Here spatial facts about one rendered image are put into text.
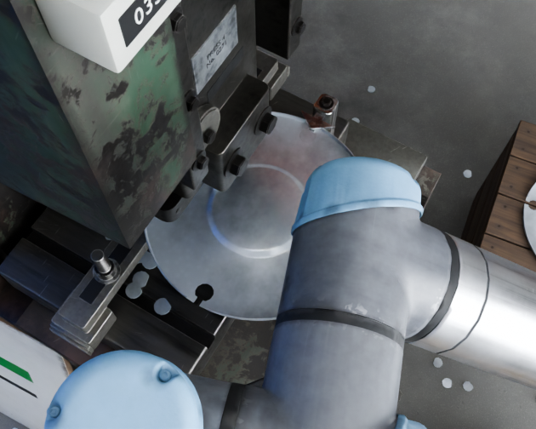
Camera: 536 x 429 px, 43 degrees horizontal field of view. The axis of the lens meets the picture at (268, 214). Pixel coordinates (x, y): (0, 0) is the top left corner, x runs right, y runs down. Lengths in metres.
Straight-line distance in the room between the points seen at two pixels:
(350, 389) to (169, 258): 0.51
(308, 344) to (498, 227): 1.05
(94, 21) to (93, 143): 0.13
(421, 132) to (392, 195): 1.48
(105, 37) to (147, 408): 0.17
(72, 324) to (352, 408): 0.57
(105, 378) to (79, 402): 0.02
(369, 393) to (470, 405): 1.28
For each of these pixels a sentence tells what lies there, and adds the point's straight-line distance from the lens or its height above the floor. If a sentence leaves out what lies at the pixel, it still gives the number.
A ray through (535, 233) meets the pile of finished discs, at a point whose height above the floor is 0.35.
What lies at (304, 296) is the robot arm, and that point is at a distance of 0.37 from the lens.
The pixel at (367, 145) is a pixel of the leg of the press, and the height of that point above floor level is 0.64.
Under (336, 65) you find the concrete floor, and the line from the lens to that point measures 1.97.
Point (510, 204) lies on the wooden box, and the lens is 1.42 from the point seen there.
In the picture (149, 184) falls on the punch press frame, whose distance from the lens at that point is 0.51.
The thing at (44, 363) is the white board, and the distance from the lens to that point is 1.12.
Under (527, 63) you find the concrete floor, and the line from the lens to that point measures 2.10.
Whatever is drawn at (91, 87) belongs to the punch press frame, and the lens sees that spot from 0.39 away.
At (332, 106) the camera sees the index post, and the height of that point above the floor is 0.80.
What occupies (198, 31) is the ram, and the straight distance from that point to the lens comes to 0.58.
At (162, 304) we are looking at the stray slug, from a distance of 0.89.
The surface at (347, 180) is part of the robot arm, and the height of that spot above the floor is 1.20.
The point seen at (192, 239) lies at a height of 0.78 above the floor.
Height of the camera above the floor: 1.55
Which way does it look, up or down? 65 degrees down
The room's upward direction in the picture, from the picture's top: straight up
